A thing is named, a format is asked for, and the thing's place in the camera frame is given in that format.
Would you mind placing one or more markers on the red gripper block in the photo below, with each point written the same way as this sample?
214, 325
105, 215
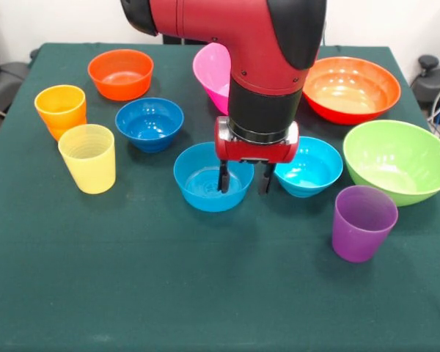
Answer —
256, 152

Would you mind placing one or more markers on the medium blue bowl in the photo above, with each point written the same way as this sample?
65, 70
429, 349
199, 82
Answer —
205, 201

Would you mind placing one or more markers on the small cyan bowl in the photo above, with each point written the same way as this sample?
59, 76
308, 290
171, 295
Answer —
315, 176

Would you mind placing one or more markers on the small dark blue bowl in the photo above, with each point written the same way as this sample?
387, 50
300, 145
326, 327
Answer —
150, 126

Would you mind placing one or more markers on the large pink bowl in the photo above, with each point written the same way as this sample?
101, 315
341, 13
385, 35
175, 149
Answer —
212, 73

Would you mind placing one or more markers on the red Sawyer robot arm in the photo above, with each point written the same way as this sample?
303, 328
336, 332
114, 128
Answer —
242, 36

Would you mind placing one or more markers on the dark green table cloth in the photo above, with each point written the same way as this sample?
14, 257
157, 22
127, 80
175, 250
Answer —
205, 275

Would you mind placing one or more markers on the purple plastic cup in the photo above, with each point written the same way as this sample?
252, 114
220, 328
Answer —
359, 238

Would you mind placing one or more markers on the large red-orange bowl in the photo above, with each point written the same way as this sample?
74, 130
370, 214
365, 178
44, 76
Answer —
352, 91

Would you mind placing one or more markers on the large lime green bowl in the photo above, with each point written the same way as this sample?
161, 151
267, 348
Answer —
388, 165

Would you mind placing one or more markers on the yellow plastic cup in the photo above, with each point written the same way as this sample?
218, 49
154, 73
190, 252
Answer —
91, 172

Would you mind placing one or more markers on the small orange bowl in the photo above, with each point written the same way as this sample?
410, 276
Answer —
121, 88

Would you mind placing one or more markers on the orange plastic cup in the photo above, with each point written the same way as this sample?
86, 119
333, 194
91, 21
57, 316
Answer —
58, 110

